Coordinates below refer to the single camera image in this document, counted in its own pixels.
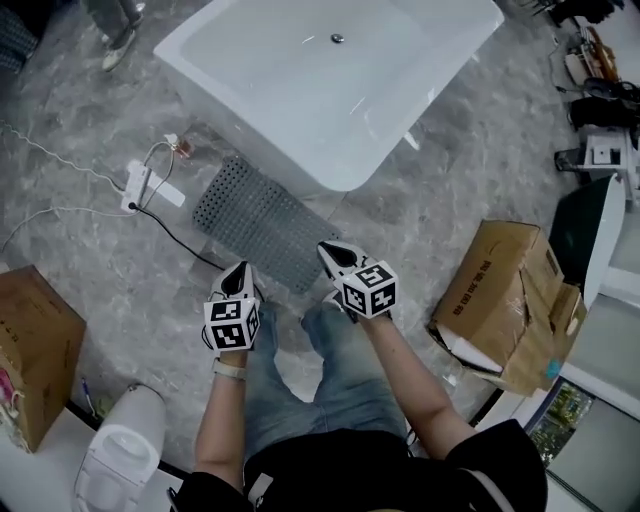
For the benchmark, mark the white foam block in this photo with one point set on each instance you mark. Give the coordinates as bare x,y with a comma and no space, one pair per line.
472,352

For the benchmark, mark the white toilet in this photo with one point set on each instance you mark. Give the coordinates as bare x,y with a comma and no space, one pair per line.
125,445

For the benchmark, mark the upright brown cardboard box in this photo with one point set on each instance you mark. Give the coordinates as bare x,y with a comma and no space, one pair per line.
35,350

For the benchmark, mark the large torn cardboard box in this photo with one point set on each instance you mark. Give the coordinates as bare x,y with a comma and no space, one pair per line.
495,300

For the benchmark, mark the white power strip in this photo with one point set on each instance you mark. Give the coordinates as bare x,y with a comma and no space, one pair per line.
136,185

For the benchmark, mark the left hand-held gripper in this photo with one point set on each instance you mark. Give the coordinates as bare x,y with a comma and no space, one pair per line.
230,325

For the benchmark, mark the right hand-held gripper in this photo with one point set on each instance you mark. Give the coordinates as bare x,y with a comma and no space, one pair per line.
367,290

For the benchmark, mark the person's left forearm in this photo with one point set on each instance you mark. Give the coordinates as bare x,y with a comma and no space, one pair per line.
220,420

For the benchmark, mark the pink fluffy item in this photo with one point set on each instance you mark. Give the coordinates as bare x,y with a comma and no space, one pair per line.
5,382

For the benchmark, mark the white raised platform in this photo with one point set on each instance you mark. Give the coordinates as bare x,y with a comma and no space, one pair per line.
40,480

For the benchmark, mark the person's white shoe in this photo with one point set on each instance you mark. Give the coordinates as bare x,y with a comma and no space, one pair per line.
332,301

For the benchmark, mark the small black bin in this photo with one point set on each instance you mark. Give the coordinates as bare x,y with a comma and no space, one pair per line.
567,161

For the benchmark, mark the person's black shirt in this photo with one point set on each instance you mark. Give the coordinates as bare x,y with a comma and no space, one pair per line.
350,475

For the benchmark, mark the person's right forearm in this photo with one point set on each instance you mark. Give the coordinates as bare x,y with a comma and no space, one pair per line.
415,380

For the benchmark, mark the white vanity cabinet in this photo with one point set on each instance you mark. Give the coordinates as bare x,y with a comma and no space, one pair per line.
610,152

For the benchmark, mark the cardboard box with teal sticker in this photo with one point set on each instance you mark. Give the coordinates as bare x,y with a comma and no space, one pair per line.
567,335

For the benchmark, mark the window with greenery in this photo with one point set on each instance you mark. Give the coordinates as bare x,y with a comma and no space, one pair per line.
560,420

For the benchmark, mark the beige wristband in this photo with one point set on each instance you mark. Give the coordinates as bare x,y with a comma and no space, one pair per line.
229,369

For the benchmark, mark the white bathtub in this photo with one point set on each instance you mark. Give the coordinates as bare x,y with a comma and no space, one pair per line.
325,75

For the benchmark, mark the person's blue jeans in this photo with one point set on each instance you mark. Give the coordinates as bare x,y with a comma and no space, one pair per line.
345,375

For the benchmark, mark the grey perforated bath mat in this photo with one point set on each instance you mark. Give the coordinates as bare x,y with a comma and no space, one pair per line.
260,220

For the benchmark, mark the white toiletries bundle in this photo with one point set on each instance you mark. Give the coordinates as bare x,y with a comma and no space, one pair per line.
12,410

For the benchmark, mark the blue pen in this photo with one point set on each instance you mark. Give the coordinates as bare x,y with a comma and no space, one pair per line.
88,395

